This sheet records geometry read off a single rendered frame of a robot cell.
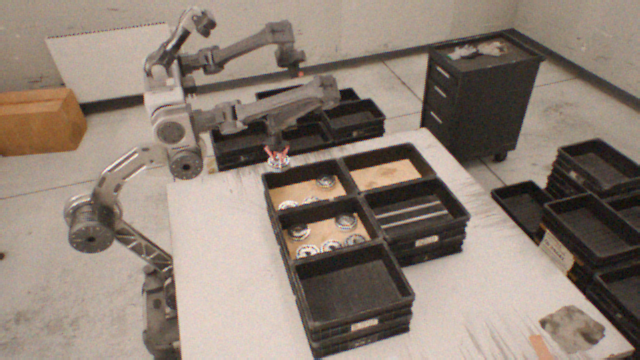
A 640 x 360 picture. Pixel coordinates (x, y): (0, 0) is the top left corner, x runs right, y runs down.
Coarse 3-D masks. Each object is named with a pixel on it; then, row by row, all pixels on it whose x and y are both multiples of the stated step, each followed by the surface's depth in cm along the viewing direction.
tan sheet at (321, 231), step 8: (312, 224) 211; (320, 224) 211; (328, 224) 210; (360, 224) 210; (312, 232) 207; (320, 232) 207; (328, 232) 207; (336, 232) 206; (352, 232) 206; (360, 232) 206; (288, 240) 204; (312, 240) 203; (320, 240) 203; (344, 240) 202; (288, 248) 200; (296, 248) 200
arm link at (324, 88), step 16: (320, 80) 156; (272, 96) 161; (288, 96) 159; (304, 96) 158; (320, 96) 156; (336, 96) 162; (240, 112) 164; (256, 112) 163; (272, 112) 166; (224, 128) 165; (240, 128) 167
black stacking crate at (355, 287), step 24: (312, 264) 183; (336, 264) 187; (360, 264) 192; (384, 264) 191; (312, 288) 184; (336, 288) 183; (360, 288) 183; (384, 288) 182; (312, 312) 175; (336, 312) 175; (384, 312) 168; (408, 312) 173; (312, 336) 167; (336, 336) 168
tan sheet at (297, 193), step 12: (312, 180) 235; (336, 180) 234; (276, 192) 229; (288, 192) 229; (300, 192) 228; (312, 192) 228; (324, 192) 228; (336, 192) 227; (276, 204) 222; (300, 204) 222
